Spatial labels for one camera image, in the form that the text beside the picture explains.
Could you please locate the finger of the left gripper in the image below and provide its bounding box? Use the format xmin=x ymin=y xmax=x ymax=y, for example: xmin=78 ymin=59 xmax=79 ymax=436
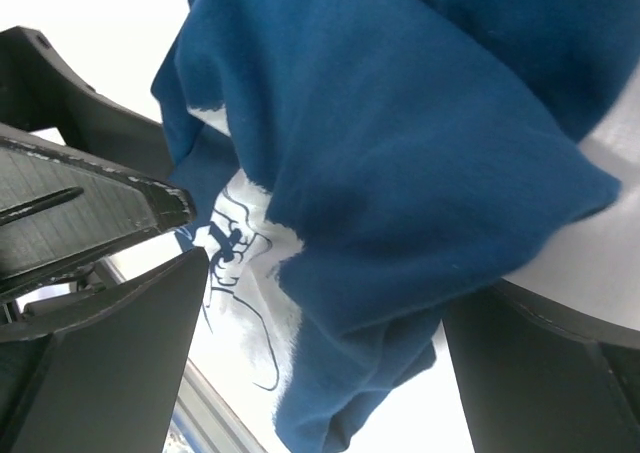
xmin=1 ymin=125 xmax=196 ymax=301
xmin=1 ymin=26 xmax=173 ymax=179

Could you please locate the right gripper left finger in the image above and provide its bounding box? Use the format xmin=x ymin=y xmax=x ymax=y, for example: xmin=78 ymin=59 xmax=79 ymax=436
xmin=1 ymin=248 xmax=208 ymax=452

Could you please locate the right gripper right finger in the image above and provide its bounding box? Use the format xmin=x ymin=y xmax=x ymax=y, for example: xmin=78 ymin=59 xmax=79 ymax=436
xmin=444 ymin=281 xmax=639 ymax=453

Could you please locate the navy blue t-shirt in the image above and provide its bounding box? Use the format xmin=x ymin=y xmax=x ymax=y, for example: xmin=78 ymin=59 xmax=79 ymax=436
xmin=152 ymin=0 xmax=639 ymax=452

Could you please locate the aluminium mounting rail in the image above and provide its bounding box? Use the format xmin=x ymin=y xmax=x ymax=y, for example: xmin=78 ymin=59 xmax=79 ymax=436
xmin=163 ymin=360 xmax=265 ymax=453

